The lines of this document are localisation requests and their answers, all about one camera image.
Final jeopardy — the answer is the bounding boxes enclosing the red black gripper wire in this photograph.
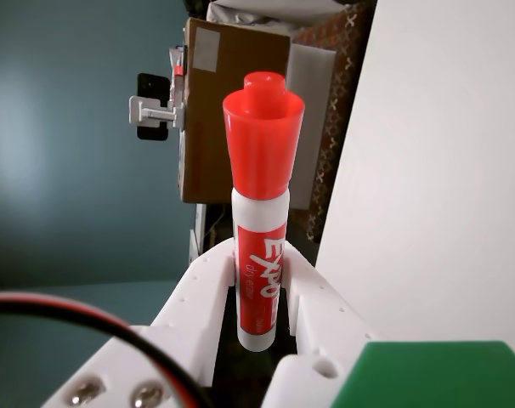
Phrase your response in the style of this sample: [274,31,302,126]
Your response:
[0,292,212,408]

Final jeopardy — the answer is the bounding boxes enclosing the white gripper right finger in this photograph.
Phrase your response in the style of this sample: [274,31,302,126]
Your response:
[261,246,384,408]

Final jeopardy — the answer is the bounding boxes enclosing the white red tube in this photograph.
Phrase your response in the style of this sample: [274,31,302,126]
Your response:
[167,44,186,103]

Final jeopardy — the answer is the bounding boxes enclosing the green camera mount with board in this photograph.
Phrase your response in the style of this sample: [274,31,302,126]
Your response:
[330,339,515,408]

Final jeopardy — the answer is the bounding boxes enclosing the white foam block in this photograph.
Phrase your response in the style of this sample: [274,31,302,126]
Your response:
[285,44,339,212]

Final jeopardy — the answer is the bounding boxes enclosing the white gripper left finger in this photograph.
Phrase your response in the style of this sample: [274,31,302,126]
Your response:
[40,237,237,408]

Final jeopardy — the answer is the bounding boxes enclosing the white phone holder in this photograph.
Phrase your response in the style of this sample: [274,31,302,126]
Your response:
[128,76,186,128]

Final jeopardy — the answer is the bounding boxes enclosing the white plastic wrap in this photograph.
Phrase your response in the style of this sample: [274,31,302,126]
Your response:
[206,0,343,33]

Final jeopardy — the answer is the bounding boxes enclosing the black phone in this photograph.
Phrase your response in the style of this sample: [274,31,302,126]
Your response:
[137,72,173,141]

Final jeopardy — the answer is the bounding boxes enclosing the red dry erase marker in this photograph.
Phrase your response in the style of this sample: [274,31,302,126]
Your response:
[222,71,306,353]

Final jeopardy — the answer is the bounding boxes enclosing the brown cardboard box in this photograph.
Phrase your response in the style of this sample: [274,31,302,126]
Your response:
[178,16,292,205]

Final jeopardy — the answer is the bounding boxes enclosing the brown cross patterned cloth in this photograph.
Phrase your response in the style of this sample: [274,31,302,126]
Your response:
[291,0,377,243]

